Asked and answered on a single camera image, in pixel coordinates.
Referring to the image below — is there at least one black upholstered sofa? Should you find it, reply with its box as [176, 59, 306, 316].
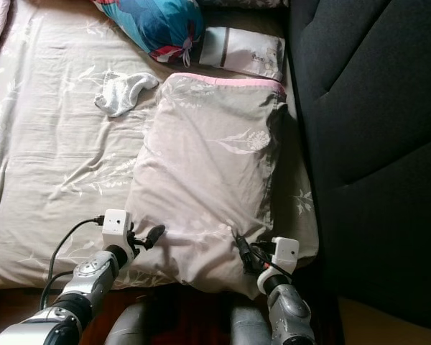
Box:
[287, 0, 431, 331]

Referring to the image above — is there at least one silver robot left leg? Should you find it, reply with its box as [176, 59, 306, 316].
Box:
[104, 302, 148, 345]

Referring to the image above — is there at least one grey floral bed sheet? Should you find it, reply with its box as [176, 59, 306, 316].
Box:
[0, 0, 320, 292]

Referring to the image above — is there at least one blue and red cushion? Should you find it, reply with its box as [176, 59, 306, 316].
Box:
[92, 0, 205, 65]

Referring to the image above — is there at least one silver robot leg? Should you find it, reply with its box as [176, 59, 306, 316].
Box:
[104, 302, 148, 345]
[230, 305, 270, 345]

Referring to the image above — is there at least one silver robot right leg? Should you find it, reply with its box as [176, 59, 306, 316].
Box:
[230, 305, 270, 345]

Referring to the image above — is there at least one grey floral pink-edged pillow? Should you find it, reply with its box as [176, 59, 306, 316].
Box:
[126, 72, 288, 299]

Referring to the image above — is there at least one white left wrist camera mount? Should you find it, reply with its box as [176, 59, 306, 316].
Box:
[103, 209, 134, 249]

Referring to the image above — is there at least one crumpled white sock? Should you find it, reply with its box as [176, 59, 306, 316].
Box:
[93, 72, 160, 118]

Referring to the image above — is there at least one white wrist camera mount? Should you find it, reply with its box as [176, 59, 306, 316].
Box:
[257, 237, 301, 295]
[103, 209, 134, 249]

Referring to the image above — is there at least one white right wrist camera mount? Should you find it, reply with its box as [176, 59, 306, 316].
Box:
[257, 237, 301, 295]

